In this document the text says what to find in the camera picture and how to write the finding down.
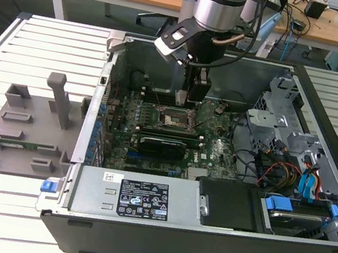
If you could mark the black graphics card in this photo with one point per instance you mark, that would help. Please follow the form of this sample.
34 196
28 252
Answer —
162 148

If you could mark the green motherboard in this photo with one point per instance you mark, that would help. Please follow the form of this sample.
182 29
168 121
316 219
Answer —
210 153

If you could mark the silver hard disk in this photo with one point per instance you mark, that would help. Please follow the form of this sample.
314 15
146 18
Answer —
296 221

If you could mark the silver CPU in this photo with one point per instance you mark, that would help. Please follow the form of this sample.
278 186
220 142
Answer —
180 98

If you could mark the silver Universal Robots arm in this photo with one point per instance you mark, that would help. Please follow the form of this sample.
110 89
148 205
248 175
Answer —
219 11

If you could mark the black RAM slot bank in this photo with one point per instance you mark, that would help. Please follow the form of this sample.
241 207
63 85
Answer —
170 136
161 96

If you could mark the CPU socket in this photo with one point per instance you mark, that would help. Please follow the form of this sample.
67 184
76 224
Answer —
173 120

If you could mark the grey parts rack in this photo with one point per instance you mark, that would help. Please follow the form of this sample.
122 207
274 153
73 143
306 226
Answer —
37 129

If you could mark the black plastic shroud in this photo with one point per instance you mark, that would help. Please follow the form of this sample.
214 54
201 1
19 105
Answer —
227 205

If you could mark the blue case latch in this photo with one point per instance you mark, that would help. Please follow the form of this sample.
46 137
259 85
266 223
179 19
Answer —
48 186

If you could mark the blue disk carrier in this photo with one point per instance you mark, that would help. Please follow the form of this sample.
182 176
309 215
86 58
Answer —
278 204

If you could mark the black open PC case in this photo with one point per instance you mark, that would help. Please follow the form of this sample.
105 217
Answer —
166 250

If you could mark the white power strip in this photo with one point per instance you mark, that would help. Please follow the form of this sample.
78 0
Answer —
267 49

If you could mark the small black box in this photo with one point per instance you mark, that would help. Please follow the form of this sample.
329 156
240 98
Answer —
314 8

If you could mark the round coin battery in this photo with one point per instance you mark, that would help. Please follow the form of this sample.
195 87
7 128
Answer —
219 110

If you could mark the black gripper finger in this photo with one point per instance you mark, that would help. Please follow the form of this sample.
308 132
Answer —
200 89
188 77

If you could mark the small silver heatsink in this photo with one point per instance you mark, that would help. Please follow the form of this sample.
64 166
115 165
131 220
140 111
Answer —
196 173

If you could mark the silver metal drive cage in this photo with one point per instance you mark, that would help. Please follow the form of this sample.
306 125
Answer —
265 119

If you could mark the grey power supply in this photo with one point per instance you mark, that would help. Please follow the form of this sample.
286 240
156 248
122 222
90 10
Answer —
92 191

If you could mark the black cylindrical part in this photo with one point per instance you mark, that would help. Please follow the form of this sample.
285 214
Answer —
138 80

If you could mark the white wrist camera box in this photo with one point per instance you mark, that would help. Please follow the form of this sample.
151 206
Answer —
167 47

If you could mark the small black adapter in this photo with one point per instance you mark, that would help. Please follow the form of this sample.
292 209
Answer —
299 25

